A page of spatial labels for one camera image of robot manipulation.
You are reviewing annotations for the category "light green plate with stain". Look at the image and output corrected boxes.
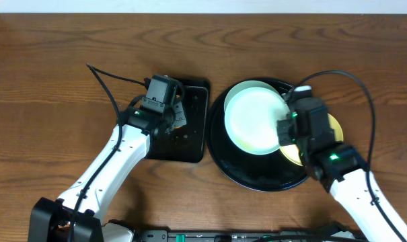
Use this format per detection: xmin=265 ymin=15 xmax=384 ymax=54
xmin=224 ymin=80 xmax=289 ymax=114

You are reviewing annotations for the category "right black cable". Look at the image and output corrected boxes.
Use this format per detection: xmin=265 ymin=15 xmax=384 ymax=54
xmin=290 ymin=69 xmax=407 ymax=242

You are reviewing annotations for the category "black cable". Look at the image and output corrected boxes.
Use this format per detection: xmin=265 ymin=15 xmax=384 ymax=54
xmin=67 ymin=63 xmax=153 ymax=242
xmin=290 ymin=69 xmax=407 ymax=242

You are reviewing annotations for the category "round black tray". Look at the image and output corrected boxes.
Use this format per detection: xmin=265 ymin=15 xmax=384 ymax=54
xmin=205 ymin=87 xmax=309 ymax=192

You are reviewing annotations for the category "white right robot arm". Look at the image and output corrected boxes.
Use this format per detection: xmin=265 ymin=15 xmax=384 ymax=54
xmin=277 ymin=97 xmax=407 ymax=241

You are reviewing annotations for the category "rectangular black tray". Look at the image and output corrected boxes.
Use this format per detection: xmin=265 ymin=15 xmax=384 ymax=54
xmin=146 ymin=77 xmax=211 ymax=163

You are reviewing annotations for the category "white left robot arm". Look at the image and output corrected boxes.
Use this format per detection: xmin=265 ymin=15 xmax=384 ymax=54
xmin=59 ymin=97 xmax=187 ymax=220

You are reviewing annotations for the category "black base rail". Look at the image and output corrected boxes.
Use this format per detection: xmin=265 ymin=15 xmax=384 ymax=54
xmin=133 ymin=222 xmax=366 ymax=242

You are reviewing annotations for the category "left black cable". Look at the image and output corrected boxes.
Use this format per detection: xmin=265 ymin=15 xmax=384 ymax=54
xmin=67 ymin=63 xmax=153 ymax=242

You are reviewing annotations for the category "yellow plate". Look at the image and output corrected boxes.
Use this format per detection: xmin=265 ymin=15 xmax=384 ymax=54
xmin=280 ymin=114 xmax=344 ymax=166

